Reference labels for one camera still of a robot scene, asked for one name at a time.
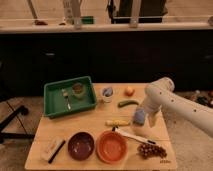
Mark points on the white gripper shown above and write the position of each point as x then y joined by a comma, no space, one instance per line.
150,121

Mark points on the blue sponge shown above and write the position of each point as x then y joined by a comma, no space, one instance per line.
139,117

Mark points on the purple bowl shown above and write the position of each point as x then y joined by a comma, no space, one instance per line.
81,146

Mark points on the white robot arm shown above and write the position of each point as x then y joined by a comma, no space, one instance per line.
160,93

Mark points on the orange bowl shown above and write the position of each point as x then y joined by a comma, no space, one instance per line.
111,147

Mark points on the bunch of purple grapes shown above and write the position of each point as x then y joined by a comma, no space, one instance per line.
148,150

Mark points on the green cucumber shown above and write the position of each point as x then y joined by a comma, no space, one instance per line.
127,102

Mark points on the orange fruit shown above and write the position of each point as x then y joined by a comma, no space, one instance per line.
129,91

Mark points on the white cup with blue item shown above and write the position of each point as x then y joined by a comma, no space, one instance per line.
107,94

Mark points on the glass jar in tray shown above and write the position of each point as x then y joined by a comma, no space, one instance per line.
78,90

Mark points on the small utensil in tray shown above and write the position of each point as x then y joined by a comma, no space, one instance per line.
65,95

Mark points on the green plastic tray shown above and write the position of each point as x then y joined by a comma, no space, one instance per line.
55,104

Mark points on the black chair base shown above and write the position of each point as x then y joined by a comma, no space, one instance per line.
9,135

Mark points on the white handled knife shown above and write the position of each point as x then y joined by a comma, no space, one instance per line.
135,137

